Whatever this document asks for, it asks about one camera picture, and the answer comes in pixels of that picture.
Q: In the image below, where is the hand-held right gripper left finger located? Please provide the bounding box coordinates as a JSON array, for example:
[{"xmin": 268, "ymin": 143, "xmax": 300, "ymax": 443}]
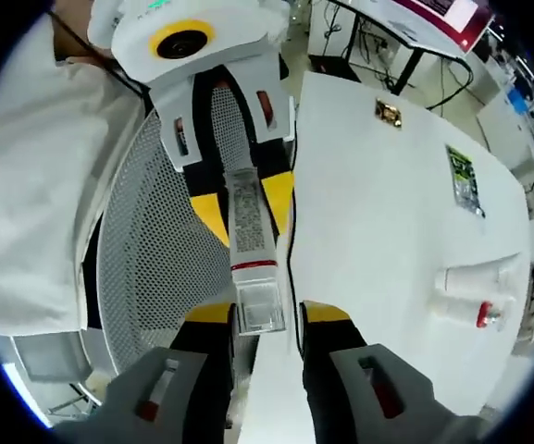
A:
[{"xmin": 57, "ymin": 302, "xmax": 240, "ymax": 444}]

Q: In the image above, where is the skincare pump bottle red collar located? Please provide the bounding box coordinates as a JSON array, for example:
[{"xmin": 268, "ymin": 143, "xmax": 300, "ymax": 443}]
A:
[{"xmin": 432, "ymin": 295, "xmax": 516, "ymax": 331}]

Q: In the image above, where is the black frame standing desk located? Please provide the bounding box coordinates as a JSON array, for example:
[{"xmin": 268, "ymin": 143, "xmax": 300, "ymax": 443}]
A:
[{"xmin": 329, "ymin": 0, "xmax": 476, "ymax": 110}]

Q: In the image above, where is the blue storage box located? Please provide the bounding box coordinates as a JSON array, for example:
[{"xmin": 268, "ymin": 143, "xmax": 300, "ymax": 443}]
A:
[{"xmin": 506, "ymin": 87, "xmax": 534, "ymax": 117}]

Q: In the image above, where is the person in white shirt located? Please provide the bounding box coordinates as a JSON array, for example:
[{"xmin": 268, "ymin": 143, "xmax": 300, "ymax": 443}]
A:
[{"xmin": 0, "ymin": 13, "xmax": 156, "ymax": 334}]

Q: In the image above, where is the green black packet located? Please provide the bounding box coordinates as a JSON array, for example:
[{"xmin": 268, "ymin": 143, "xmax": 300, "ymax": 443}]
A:
[{"xmin": 445, "ymin": 144, "xmax": 487, "ymax": 219}]

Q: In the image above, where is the grey mesh office chair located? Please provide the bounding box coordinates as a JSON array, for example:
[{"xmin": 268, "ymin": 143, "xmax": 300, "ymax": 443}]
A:
[{"xmin": 94, "ymin": 87, "xmax": 236, "ymax": 371}]

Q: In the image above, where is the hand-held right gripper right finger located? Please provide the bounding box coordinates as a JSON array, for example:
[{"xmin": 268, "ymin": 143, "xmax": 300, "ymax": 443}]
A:
[{"xmin": 298, "ymin": 299, "xmax": 494, "ymax": 444}]

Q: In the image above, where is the white skincare tube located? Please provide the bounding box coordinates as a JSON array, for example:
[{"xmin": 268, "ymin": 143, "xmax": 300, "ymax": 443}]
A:
[{"xmin": 227, "ymin": 168, "xmax": 287, "ymax": 335}]

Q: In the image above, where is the white skincare bottle red label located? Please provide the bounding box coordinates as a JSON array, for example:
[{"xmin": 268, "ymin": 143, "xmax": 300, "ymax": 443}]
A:
[{"xmin": 432, "ymin": 261, "xmax": 522, "ymax": 300}]

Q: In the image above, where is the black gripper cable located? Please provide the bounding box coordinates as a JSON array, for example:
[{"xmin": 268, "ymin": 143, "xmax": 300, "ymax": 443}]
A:
[
  {"xmin": 46, "ymin": 7, "xmax": 153, "ymax": 99},
  {"xmin": 286, "ymin": 138, "xmax": 305, "ymax": 360}
]

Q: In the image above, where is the white laptop red screen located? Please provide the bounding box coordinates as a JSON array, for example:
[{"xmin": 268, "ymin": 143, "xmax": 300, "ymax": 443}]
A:
[{"xmin": 384, "ymin": 0, "xmax": 497, "ymax": 59}]

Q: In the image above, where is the gold foil packet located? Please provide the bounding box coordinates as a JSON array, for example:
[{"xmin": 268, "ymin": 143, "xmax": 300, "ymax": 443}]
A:
[{"xmin": 374, "ymin": 97, "xmax": 404, "ymax": 130}]

